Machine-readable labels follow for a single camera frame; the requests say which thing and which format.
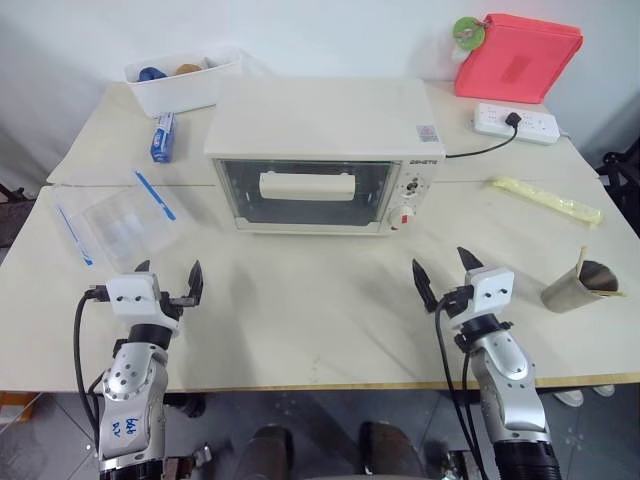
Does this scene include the black plug with cable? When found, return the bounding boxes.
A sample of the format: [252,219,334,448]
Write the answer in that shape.
[444,113,523,160]

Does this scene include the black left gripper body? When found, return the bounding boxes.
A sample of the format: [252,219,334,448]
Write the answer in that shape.
[158,288,196,322]

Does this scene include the red fabric pouch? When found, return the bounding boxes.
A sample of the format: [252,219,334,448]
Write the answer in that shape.
[453,13,585,105]

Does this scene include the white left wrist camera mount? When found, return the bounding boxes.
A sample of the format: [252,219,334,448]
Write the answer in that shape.
[105,272,182,334]

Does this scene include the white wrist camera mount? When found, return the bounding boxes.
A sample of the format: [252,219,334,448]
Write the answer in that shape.
[463,266,516,322]
[105,272,182,334]

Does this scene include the white plastic storage bin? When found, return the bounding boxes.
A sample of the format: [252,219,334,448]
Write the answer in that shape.
[123,48,245,120]

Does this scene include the orange box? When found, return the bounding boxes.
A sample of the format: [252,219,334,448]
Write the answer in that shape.
[0,391,40,422]

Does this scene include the white toaster oven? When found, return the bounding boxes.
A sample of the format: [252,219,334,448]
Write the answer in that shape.
[203,77,447,238]

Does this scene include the blue white tube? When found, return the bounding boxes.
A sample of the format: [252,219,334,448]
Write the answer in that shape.
[149,110,178,163]

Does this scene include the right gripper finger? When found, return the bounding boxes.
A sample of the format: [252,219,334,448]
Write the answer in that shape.
[456,245,483,274]
[410,257,437,313]

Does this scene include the yellow item in clear wrapper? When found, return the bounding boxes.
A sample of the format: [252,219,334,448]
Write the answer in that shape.
[488,175,604,230]

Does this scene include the metal cup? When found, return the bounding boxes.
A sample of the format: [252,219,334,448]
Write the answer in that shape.
[540,259,622,314]

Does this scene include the black chair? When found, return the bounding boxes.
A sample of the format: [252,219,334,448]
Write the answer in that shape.
[596,144,640,227]

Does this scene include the white power strip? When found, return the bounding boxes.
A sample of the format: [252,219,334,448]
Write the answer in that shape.
[472,102,562,147]

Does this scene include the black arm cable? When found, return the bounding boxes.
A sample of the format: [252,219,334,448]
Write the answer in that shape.
[433,298,489,480]
[73,286,110,454]

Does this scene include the glass oven door with handle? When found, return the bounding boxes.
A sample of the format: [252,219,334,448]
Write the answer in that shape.
[214,158,402,231]

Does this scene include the dark rounded shape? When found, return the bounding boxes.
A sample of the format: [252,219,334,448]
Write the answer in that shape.
[243,424,295,480]
[358,420,422,480]

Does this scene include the dark furniture piece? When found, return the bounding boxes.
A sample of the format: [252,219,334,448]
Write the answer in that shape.
[0,183,25,250]

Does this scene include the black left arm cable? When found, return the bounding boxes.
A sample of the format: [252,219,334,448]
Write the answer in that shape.
[73,286,110,454]

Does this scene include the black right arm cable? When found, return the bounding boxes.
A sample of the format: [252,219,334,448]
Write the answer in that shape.
[433,298,489,480]

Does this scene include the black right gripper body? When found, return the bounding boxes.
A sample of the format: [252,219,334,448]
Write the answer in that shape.
[434,283,476,320]

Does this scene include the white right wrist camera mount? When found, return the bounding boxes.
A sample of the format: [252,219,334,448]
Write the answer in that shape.
[463,266,516,322]

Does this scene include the clear zip bag blue seal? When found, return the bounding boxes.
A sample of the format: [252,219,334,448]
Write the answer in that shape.
[52,168,194,270]

